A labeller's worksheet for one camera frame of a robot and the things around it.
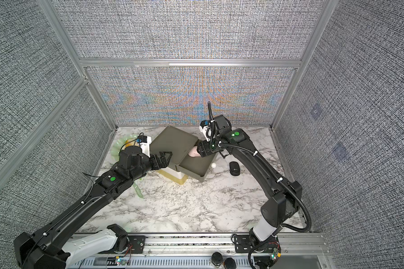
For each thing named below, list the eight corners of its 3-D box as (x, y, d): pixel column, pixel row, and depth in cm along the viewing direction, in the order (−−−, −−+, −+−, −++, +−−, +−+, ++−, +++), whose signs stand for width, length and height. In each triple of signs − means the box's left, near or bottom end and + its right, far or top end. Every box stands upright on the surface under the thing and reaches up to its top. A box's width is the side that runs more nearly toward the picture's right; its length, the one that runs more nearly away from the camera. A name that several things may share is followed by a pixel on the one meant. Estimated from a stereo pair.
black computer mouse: (230, 175, 98) (231, 173, 95) (229, 164, 102) (229, 161, 100) (239, 175, 98) (240, 173, 95) (238, 164, 102) (238, 161, 100)
